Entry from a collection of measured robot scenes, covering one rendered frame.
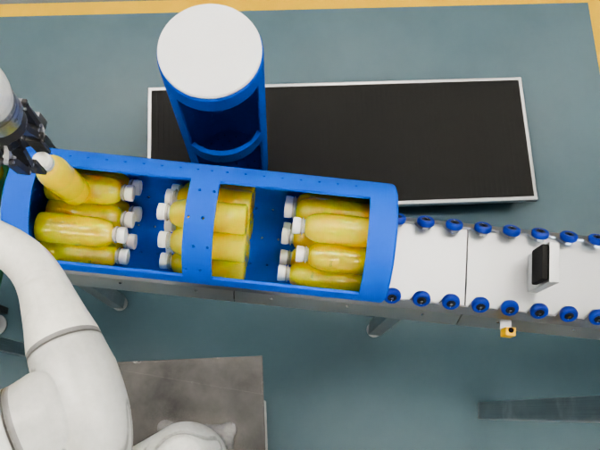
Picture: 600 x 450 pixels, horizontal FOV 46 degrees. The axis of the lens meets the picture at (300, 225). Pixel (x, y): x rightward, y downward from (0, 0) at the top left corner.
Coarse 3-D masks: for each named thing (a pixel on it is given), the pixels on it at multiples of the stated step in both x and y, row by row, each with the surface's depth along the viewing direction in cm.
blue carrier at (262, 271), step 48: (144, 192) 182; (192, 192) 157; (288, 192) 179; (336, 192) 160; (384, 192) 162; (144, 240) 182; (192, 240) 156; (384, 240) 156; (288, 288) 163; (384, 288) 160
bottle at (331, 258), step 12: (312, 252) 164; (324, 252) 163; (336, 252) 163; (348, 252) 163; (360, 252) 163; (312, 264) 165; (324, 264) 163; (336, 264) 163; (348, 264) 163; (360, 264) 163
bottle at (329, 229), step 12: (312, 216) 162; (324, 216) 161; (336, 216) 162; (348, 216) 162; (300, 228) 162; (312, 228) 161; (324, 228) 160; (336, 228) 160; (348, 228) 160; (360, 228) 160; (312, 240) 163; (324, 240) 161; (336, 240) 161; (348, 240) 161; (360, 240) 161
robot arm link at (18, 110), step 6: (18, 102) 121; (12, 108) 119; (18, 108) 121; (12, 114) 119; (18, 114) 121; (6, 120) 118; (12, 120) 120; (18, 120) 122; (0, 126) 119; (6, 126) 120; (12, 126) 121; (18, 126) 123; (0, 132) 121; (6, 132) 121; (12, 132) 123
